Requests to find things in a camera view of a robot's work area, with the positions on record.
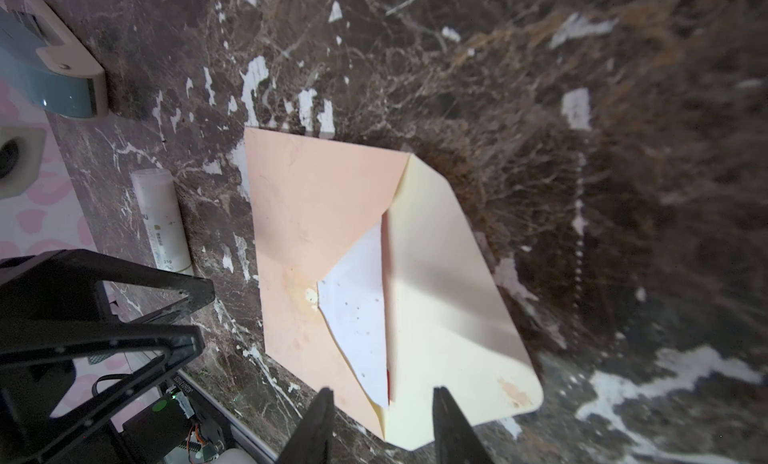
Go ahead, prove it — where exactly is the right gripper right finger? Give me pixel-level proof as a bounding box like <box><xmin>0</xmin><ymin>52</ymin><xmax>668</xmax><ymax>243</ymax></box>
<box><xmin>432</xmin><ymin>387</ymin><xmax>493</xmax><ymax>464</ymax></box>

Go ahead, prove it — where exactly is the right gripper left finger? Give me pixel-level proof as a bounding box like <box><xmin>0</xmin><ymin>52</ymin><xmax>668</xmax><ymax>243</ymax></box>
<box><xmin>276</xmin><ymin>387</ymin><xmax>335</xmax><ymax>464</ymax></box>

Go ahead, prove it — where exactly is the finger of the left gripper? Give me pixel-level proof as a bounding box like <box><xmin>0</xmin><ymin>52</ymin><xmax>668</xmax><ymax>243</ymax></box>
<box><xmin>1</xmin><ymin>319</ymin><xmax>204</xmax><ymax>463</ymax></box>
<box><xmin>1</xmin><ymin>249</ymin><xmax>215</xmax><ymax>324</ymax></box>

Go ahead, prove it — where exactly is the beige envelope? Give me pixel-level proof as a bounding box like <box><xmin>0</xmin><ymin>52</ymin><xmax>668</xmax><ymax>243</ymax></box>
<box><xmin>244</xmin><ymin>128</ymin><xmax>544</xmax><ymax>450</ymax></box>

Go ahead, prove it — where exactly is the light blue box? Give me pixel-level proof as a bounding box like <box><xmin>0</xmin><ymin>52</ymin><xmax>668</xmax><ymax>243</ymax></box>
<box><xmin>1</xmin><ymin>0</ymin><xmax>109</xmax><ymax>120</ymax></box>

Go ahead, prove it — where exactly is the white glue stick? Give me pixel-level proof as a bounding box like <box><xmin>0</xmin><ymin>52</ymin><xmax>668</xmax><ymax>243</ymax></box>
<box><xmin>130</xmin><ymin>168</ymin><xmax>194</xmax><ymax>275</ymax></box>

